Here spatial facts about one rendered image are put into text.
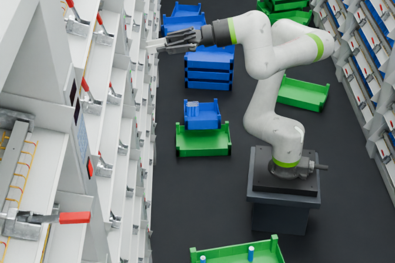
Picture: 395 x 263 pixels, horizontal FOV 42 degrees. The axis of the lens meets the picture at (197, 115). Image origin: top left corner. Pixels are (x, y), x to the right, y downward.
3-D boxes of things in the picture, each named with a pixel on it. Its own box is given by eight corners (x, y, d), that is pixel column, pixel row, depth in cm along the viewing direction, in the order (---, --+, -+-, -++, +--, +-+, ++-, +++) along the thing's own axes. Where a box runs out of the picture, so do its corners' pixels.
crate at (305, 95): (328, 94, 326) (330, 83, 320) (321, 113, 311) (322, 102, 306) (281, 83, 335) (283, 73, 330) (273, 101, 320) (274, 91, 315)
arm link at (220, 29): (226, 11, 178) (228, 24, 171) (231, 39, 185) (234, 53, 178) (208, 14, 178) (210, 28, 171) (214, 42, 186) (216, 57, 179)
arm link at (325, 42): (308, 51, 221) (315, 23, 215) (335, 61, 214) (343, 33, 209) (286, 58, 208) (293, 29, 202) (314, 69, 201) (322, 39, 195)
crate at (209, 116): (184, 111, 313) (183, 99, 311) (217, 110, 314) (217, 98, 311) (184, 130, 285) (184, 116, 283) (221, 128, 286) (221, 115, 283)
